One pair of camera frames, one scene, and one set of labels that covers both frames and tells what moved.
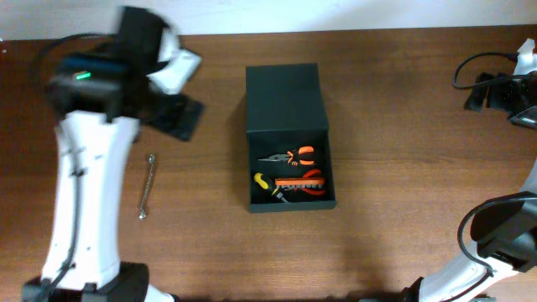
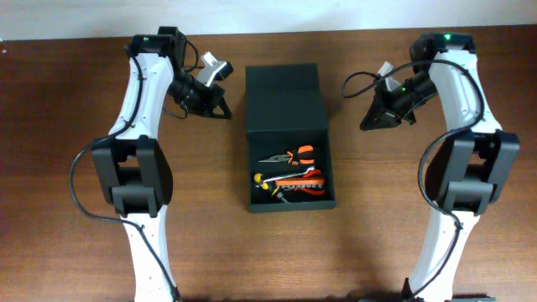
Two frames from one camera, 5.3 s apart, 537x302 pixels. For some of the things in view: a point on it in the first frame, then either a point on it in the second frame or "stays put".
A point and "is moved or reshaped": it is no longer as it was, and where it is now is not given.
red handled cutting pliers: (303, 183) -> (313, 173)
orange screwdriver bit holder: (299, 183) stays put
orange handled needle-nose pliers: (292, 158) stays put
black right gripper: (495, 100) -> (383, 117)
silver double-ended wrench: (143, 211) is moved or reshaped
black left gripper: (187, 122) -> (216, 96)
